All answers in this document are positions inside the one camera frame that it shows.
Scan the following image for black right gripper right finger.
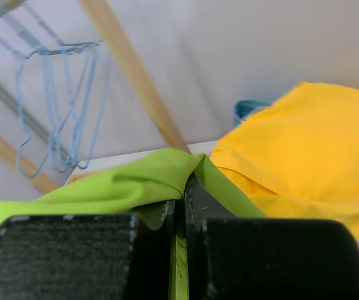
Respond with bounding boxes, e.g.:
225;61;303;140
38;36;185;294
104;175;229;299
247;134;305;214
184;176;359;299

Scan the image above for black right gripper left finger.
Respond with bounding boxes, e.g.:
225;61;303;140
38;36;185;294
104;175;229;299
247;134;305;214
0;200;175;299

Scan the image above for blue hanger of navy shorts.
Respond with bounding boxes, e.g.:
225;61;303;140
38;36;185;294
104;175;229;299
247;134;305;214
26;0;102;168

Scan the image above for lime green shorts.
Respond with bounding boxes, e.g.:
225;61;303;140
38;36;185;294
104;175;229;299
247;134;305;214
0;148;263;299

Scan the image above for yellow shorts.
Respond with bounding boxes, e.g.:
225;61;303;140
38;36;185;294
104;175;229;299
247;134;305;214
210;82;359;239

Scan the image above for light blue shorts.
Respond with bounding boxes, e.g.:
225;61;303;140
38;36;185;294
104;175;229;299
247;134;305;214
234;99;272;128

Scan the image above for blue hanger of light shorts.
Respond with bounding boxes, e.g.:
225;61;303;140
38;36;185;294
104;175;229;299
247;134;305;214
0;0;80;174

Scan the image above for blue hanger of yellow shorts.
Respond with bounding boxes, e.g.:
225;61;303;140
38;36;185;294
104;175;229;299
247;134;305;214
0;36;67;178

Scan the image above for blue hanger of camouflage shorts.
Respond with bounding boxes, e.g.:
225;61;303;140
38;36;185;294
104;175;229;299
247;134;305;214
70;44;113;170

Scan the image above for wooden clothes rack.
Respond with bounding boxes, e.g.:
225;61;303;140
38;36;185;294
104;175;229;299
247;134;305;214
0;1;190;194

